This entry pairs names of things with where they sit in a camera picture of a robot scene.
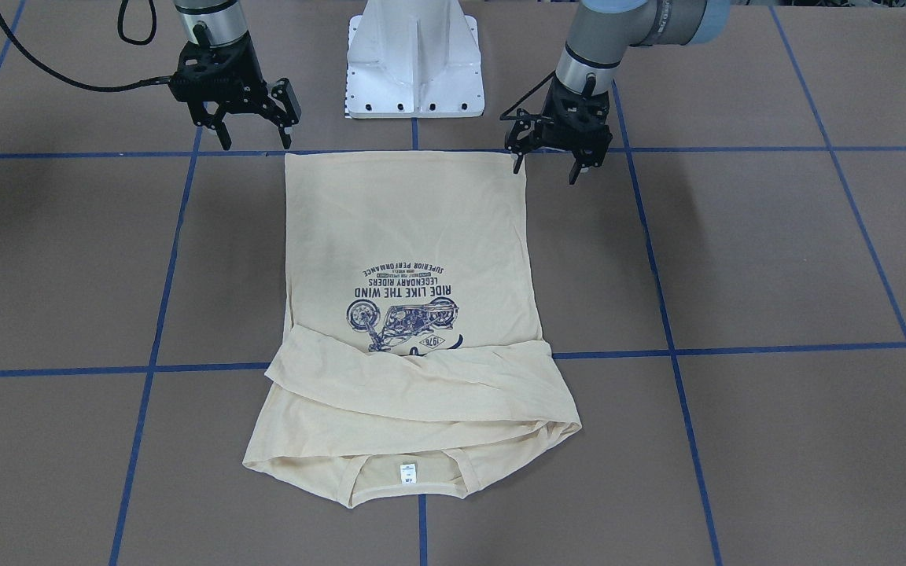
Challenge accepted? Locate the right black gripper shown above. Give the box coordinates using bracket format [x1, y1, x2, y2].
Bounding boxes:
[168, 33, 301, 151]

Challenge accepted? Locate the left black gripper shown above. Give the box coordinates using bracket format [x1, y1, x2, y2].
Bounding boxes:
[503, 75, 613, 186]

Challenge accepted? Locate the beige long-sleeve printed shirt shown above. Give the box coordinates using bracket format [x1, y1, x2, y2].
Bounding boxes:
[242, 151, 582, 509]

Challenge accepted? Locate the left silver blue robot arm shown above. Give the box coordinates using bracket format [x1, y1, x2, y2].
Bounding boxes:
[503, 1, 906, 189]

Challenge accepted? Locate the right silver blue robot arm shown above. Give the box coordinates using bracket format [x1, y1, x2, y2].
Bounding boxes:
[168, 1, 301, 150]

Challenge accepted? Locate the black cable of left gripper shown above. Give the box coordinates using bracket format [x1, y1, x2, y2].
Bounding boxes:
[499, 71, 558, 123]

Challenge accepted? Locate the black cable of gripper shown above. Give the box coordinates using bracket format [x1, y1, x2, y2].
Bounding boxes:
[499, 71, 558, 123]
[0, 0, 175, 94]

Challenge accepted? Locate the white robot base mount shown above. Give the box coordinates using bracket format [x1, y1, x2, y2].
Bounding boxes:
[344, 1, 485, 119]

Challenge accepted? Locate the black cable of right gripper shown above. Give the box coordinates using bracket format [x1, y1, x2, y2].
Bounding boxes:
[0, 0, 175, 94]

